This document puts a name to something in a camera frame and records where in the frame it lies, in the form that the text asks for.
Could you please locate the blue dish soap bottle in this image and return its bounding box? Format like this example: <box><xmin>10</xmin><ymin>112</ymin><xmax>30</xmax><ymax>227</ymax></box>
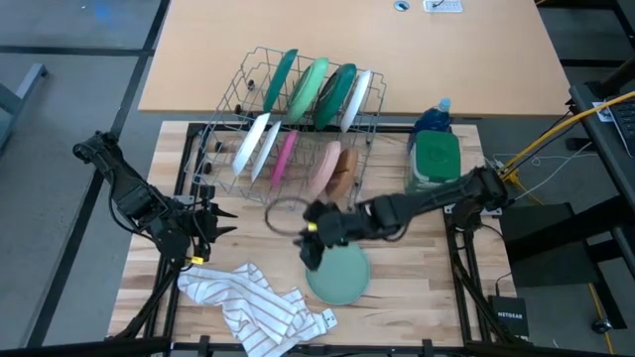
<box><xmin>407</xmin><ymin>96</ymin><xmax>453</xmax><ymax>150</ymax></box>

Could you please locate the light wooden desk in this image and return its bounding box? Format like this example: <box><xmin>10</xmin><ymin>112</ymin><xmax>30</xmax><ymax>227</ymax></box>
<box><xmin>137</xmin><ymin>0</ymin><xmax>572</xmax><ymax>118</ymax></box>

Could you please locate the sage green plate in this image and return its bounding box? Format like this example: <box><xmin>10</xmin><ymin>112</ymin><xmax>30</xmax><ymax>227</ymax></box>
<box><xmin>305</xmin><ymin>242</ymin><xmax>372</xmax><ymax>307</ymax></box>

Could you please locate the peach plate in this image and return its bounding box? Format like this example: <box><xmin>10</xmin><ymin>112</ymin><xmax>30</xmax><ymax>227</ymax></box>
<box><xmin>307</xmin><ymin>140</ymin><xmax>343</xmax><ymax>198</ymax></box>

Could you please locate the black equipment box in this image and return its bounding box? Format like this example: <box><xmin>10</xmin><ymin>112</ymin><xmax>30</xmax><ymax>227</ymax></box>
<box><xmin>498</xmin><ymin>202</ymin><xmax>601</xmax><ymax>290</ymax></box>

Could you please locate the white power strip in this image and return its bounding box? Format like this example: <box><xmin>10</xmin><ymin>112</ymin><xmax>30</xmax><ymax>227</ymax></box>
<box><xmin>422</xmin><ymin>0</ymin><xmax>464</xmax><ymax>14</ymax></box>

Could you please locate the grey wire dish rack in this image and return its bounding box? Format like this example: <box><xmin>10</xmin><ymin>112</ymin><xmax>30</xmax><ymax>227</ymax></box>
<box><xmin>183</xmin><ymin>46</ymin><xmax>389</xmax><ymax>212</ymax></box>

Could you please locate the white red-striped dish towel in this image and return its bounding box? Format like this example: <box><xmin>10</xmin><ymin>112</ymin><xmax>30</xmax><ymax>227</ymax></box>
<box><xmin>177</xmin><ymin>262</ymin><xmax>339</xmax><ymax>357</ymax></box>

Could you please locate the pink plate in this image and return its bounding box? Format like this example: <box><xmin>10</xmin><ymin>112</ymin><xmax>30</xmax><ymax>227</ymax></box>
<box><xmin>270</xmin><ymin>129</ymin><xmax>301</xmax><ymax>188</ymax></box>

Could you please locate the black Netgear network switch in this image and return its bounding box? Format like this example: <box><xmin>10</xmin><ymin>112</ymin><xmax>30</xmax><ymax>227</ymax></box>
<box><xmin>488</xmin><ymin>295</ymin><xmax>530</xmax><ymax>338</ymax></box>

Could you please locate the black cable loop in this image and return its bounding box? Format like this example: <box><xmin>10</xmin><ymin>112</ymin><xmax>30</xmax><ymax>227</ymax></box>
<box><xmin>264</xmin><ymin>196</ymin><xmax>314</xmax><ymax>238</ymax></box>

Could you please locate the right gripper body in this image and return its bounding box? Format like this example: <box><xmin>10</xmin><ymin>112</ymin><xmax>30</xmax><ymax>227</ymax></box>
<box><xmin>299</xmin><ymin>199</ymin><xmax>371</xmax><ymax>248</ymax></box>

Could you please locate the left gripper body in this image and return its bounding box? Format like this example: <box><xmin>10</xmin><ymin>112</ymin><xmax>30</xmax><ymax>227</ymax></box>
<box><xmin>186</xmin><ymin>197</ymin><xmax>223</xmax><ymax>255</ymax></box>

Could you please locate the black side desk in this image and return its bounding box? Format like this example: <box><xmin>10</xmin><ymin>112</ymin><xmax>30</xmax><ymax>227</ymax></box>
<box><xmin>568</xmin><ymin>81</ymin><xmax>635</xmax><ymax>279</ymax></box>

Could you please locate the black metal table frame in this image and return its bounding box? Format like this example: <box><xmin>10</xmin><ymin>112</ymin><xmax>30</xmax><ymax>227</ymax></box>
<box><xmin>106</xmin><ymin>121</ymin><xmax>535</xmax><ymax>357</ymax></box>

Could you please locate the thin white cable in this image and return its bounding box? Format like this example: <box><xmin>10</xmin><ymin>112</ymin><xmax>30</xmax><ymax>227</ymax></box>
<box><xmin>483</xmin><ymin>141</ymin><xmax>599</xmax><ymax>199</ymax></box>

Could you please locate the black keyboard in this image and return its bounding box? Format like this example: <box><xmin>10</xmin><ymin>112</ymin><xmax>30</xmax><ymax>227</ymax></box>
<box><xmin>607</xmin><ymin>96</ymin><xmax>635</xmax><ymax>160</ymax></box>

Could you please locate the white paper label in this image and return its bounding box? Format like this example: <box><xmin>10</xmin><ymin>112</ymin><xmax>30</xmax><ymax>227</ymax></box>
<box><xmin>591</xmin><ymin>101</ymin><xmax>616</xmax><ymax>123</ymax></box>

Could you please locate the yellow cable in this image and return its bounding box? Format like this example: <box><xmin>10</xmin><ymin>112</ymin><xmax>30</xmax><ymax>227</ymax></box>
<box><xmin>587</xmin><ymin>282</ymin><xmax>616</xmax><ymax>356</ymax></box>
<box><xmin>500</xmin><ymin>90</ymin><xmax>635</xmax><ymax>175</ymax></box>

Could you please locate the green Cascade detergent tub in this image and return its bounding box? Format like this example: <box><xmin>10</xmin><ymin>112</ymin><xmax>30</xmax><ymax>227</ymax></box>
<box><xmin>404</xmin><ymin>129</ymin><xmax>462</xmax><ymax>194</ymax></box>

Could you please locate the white plate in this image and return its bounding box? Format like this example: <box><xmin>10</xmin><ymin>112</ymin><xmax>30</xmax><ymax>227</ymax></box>
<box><xmin>339</xmin><ymin>68</ymin><xmax>373</xmax><ymax>134</ymax></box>
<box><xmin>250</xmin><ymin>120</ymin><xmax>283</xmax><ymax>183</ymax></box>
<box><xmin>231</xmin><ymin>112</ymin><xmax>272</xmax><ymax>178</ymax></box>

